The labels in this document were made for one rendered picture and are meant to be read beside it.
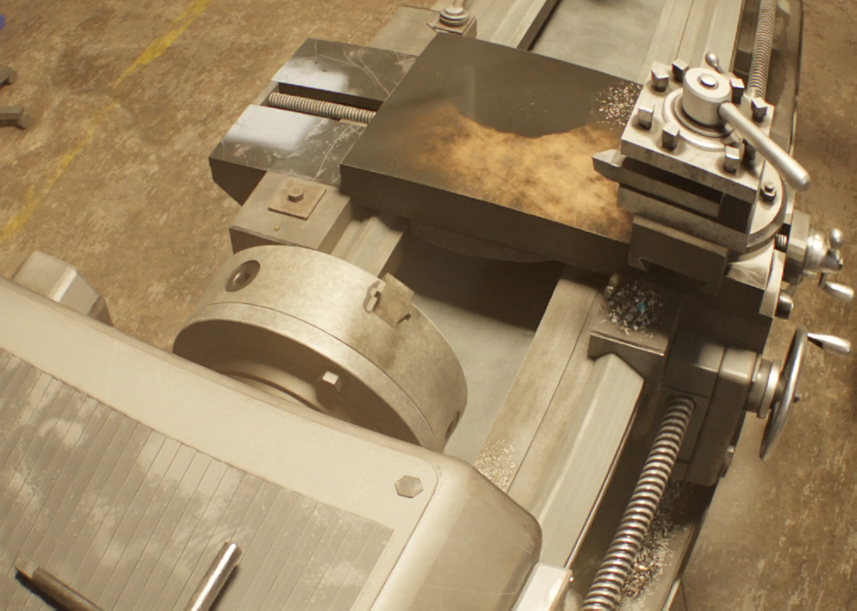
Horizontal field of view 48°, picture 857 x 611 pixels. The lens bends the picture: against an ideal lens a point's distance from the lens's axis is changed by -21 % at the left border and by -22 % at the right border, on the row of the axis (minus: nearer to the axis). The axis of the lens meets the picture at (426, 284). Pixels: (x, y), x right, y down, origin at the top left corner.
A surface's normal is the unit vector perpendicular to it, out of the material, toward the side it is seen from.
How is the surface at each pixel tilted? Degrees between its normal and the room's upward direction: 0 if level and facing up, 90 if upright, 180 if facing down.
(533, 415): 0
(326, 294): 10
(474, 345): 8
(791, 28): 0
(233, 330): 90
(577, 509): 36
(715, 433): 90
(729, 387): 90
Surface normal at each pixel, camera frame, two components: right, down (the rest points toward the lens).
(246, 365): -0.28, -0.71
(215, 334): -0.38, 0.70
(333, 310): 0.22, -0.56
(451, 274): -0.10, -0.41
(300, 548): -0.03, -0.66
